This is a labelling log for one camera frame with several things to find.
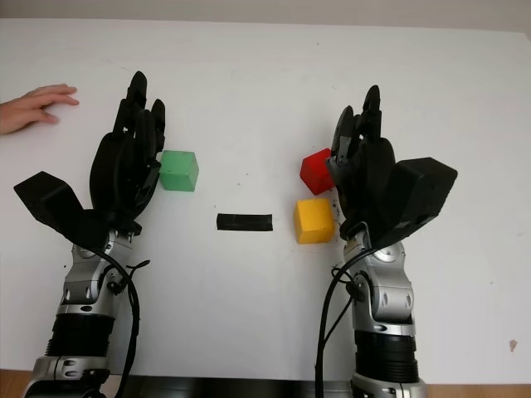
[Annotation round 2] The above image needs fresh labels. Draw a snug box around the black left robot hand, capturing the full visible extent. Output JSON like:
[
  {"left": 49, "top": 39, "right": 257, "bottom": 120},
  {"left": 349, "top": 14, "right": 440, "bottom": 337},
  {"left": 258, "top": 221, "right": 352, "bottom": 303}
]
[{"left": 88, "top": 70, "right": 167, "bottom": 233}]

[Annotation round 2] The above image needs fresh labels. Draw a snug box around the bare person hand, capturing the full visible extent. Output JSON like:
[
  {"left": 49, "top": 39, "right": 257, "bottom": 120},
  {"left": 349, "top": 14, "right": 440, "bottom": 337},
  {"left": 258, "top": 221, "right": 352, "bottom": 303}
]
[{"left": 0, "top": 84, "right": 80, "bottom": 136}]

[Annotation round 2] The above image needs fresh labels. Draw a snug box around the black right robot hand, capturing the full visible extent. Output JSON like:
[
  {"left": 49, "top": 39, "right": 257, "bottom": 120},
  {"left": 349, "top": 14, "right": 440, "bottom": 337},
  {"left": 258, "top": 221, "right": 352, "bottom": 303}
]
[{"left": 325, "top": 85, "right": 397, "bottom": 246}]

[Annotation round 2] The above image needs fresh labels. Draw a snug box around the red wooden block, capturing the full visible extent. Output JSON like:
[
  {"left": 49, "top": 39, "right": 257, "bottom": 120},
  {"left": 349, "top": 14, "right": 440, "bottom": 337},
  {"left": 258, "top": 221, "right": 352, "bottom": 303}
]
[{"left": 300, "top": 148, "right": 336, "bottom": 196}]

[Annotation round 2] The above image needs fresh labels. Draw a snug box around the green wooden block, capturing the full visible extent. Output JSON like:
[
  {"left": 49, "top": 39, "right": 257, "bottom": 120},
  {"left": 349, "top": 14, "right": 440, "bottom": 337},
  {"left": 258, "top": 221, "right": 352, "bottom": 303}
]
[{"left": 158, "top": 149, "right": 200, "bottom": 193}]

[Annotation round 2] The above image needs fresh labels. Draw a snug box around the yellow wooden block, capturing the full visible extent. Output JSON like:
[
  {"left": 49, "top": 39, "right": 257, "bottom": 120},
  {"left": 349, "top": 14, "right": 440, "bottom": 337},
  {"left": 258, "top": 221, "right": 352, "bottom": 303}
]
[{"left": 293, "top": 198, "right": 335, "bottom": 245}]

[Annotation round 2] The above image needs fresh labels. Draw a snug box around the black tape strip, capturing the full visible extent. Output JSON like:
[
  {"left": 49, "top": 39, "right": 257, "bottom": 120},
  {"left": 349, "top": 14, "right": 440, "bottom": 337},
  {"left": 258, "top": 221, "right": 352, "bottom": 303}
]
[{"left": 216, "top": 213, "right": 274, "bottom": 233}]

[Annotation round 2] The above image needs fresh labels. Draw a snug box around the dark robot torso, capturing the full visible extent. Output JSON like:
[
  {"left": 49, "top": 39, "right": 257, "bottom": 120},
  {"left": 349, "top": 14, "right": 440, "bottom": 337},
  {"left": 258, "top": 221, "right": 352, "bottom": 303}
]
[{"left": 95, "top": 375, "right": 358, "bottom": 398}]

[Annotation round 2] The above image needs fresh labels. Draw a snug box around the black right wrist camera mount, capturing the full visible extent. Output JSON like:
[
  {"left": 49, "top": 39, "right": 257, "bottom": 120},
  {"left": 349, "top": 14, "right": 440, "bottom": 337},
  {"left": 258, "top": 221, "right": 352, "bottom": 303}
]
[{"left": 372, "top": 157, "right": 459, "bottom": 250}]

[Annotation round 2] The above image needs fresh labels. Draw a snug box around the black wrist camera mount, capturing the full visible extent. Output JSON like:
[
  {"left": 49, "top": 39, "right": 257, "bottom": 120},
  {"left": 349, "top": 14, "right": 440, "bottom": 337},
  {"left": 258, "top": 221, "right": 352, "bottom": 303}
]
[
  {"left": 372, "top": 157, "right": 459, "bottom": 250},
  {"left": 12, "top": 171, "right": 114, "bottom": 250}
]

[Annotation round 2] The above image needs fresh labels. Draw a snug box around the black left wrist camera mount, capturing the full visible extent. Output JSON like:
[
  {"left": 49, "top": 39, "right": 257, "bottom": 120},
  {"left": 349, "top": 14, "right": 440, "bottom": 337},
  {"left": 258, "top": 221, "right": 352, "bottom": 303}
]
[{"left": 12, "top": 171, "right": 114, "bottom": 250}]

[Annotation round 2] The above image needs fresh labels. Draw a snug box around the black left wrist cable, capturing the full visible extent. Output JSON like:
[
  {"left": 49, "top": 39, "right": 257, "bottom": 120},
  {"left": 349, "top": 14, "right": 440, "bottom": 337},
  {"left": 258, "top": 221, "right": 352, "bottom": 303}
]
[{"left": 85, "top": 246, "right": 151, "bottom": 397}]

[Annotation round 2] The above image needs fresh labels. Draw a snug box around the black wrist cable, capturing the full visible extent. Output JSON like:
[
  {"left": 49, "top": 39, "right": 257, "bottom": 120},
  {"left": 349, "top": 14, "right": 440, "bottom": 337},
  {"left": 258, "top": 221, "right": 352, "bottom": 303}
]
[
  {"left": 314, "top": 223, "right": 374, "bottom": 398},
  {"left": 85, "top": 246, "right": 151, "bottom": 397}
]

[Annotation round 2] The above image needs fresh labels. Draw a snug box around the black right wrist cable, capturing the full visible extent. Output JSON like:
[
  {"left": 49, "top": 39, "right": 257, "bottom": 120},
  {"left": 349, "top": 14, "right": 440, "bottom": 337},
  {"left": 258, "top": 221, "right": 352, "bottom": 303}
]
[{"left": 314, "top": 223, "right": 374, "bottom": 398}]

